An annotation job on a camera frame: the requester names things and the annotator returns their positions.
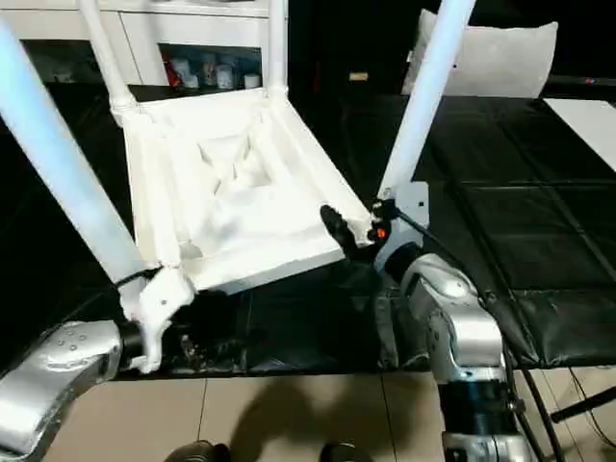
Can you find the white plastic table top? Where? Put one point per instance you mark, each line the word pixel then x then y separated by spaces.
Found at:
pixel 168 168

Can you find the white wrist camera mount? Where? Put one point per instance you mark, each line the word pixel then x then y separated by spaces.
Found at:
pixel 159 298
pixel 411 202

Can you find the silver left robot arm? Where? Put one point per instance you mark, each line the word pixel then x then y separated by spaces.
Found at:
pixel 53 370

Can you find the dark robot foot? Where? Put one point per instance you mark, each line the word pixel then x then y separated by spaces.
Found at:
pixel 346 453
pixel 197 452

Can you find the dark robot left foot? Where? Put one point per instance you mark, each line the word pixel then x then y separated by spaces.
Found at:
pixel 197 452

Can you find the white glass-door cabinet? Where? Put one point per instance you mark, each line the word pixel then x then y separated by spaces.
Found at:
pixel 58 19

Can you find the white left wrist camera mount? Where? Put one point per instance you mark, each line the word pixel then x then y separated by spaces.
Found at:
pixel 159 298

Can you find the dark robot right foot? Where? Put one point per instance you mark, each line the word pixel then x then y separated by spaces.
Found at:
pixel 346 453

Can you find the white flat board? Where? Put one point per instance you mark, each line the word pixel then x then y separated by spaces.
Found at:
pixel 587 130

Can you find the black work mat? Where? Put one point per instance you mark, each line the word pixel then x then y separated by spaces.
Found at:
pixel 505 216

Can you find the grey cushion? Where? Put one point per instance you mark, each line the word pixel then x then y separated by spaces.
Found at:
pixel 500 58

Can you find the black box with gold label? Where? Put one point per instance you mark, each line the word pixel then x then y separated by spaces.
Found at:
pixel 337 48

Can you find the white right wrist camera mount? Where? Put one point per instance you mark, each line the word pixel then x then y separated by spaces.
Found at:
pixel 411 202

